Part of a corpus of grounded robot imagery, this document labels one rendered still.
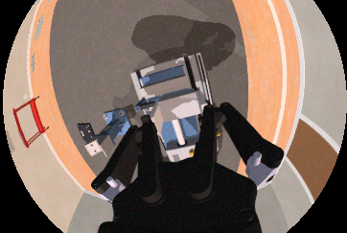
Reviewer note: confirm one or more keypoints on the light grey rectangular block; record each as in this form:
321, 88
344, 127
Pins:
179, 105

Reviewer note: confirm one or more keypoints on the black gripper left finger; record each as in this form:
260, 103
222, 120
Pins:
119, 170

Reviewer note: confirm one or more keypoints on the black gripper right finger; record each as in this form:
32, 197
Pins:
261, 158

